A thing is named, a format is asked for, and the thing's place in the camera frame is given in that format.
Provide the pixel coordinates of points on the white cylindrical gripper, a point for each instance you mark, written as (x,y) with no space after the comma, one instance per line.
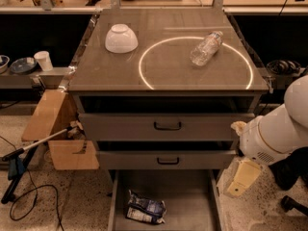
(255,142)

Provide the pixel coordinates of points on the blue chip bag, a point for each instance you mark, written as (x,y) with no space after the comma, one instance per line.
(145,210)

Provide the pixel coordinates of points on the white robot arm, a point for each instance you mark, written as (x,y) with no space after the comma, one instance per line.
(296,104)

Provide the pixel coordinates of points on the grey open bottom drawer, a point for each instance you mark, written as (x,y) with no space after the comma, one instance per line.
(191,199)

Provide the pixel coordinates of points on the grey middle drawer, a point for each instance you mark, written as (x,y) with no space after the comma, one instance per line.
(165,154)

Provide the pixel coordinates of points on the grey drawer cabinet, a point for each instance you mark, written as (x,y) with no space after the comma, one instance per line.
(161,64)

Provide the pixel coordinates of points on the grey top drawer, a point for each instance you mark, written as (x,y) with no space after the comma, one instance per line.
(144,118)

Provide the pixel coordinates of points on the black shoe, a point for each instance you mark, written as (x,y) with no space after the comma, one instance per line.
(287,171)

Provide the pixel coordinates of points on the clear plastic water bottle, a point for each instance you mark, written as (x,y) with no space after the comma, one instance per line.
(207,48)

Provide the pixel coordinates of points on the white upturned bowl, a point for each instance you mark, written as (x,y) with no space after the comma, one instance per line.
(121,39)

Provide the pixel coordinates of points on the grey side shelf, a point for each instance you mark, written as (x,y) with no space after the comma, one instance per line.
(50,79)

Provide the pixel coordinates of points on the white paper cup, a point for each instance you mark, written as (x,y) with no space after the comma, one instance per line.
(44,61)

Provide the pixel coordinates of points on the reacher grabber tool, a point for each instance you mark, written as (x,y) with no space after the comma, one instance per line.
(19,160)

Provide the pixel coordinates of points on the blue grey plate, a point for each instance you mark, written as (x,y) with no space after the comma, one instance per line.
(23,66)

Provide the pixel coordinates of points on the grey bowl at edge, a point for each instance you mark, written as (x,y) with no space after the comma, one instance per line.
(4,61)

